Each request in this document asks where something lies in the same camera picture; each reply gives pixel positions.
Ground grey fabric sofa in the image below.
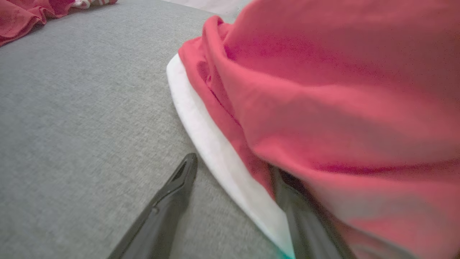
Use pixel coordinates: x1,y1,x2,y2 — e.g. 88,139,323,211
0,0,295,259

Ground red garment with white band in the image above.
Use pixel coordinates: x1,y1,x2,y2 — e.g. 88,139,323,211
166,0,460,259

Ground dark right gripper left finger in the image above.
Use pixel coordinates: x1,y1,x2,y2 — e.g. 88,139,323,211
107,153,198,259

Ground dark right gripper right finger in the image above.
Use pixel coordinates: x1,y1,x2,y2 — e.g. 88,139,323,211
271,167,357,259

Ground red basketball jersey black numbers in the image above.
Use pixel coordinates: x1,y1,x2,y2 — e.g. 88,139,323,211
0,0,118,47

